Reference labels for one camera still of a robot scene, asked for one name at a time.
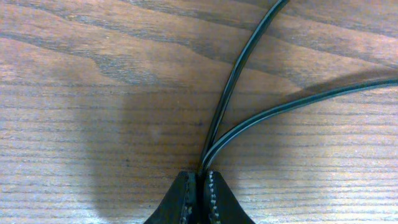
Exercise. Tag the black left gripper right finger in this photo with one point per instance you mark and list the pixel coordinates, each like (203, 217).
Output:
(220, 206)

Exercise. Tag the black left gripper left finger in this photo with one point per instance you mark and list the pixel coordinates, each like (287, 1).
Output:
(179, 205)

